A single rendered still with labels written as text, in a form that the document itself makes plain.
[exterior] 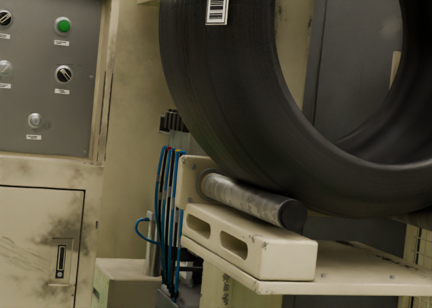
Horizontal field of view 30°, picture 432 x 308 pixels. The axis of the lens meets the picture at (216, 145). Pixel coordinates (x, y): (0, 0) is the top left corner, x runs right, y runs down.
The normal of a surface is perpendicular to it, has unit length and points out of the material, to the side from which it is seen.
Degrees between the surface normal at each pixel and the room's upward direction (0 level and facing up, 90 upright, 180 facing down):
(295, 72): 90
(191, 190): 90
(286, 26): 90
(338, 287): 90
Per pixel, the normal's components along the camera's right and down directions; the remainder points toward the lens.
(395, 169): 0.33, 0.27
